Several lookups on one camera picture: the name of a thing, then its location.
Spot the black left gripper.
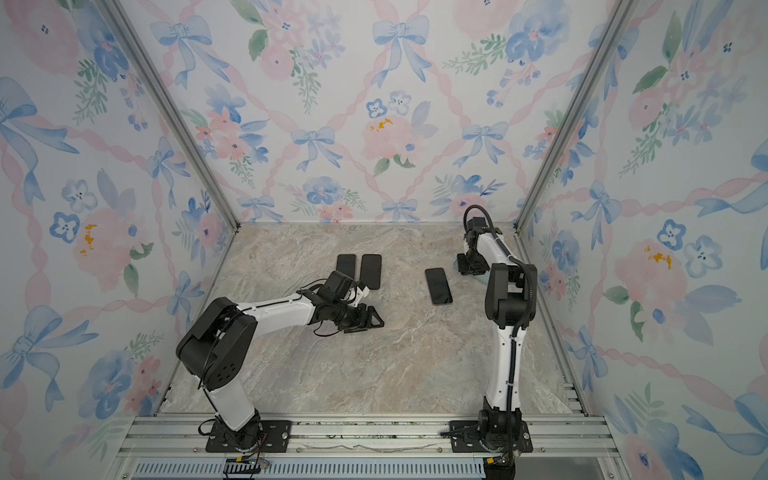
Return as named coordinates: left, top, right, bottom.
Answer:
left=331, top=302, right=386, bottom=334

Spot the white vent grille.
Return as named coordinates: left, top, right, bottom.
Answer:
left=123, top=457, right=486, bottom=479

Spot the black phone case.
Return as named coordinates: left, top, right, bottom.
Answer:
left=359, top=253, right=383, bottom=292

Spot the aluminium corner post right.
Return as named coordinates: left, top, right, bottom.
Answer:
left=514, top=0, right=636, bottom=234

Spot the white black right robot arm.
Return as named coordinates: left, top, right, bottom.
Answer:
left=457, top=226, right=537, bottom=456

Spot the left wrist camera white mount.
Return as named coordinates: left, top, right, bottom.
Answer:
left=318, top=271, right=368, bottom=306

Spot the aluminium corner post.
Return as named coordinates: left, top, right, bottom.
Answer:
left=514, top=0, right=636, bottom=234
left=95, top=1, right=240, bottom=232

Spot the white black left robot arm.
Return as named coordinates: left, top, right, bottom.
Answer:
left=176, top=290, right=385, bottom=454

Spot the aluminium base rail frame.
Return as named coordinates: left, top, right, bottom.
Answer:
left=106, top=387, right=629, bottom=479

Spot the pink edged phone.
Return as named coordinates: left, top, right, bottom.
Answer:
left=425, top=268, right=453, bottom=305

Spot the black corrugated cable hose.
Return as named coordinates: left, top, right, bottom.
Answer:
left=461, top=204, right=538, bottom=421

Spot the aluminium corner post left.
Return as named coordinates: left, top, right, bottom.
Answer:
left=95, top=1, right=240, bottom=232

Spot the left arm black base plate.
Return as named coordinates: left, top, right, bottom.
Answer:
left=201, top=418, right=292, bottom=454

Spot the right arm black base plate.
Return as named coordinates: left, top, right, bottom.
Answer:
left=440, top=420, right=534, bottom=455

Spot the light blue phone case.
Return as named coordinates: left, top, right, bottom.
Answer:
left=454, top=256, right=490, bottom=284

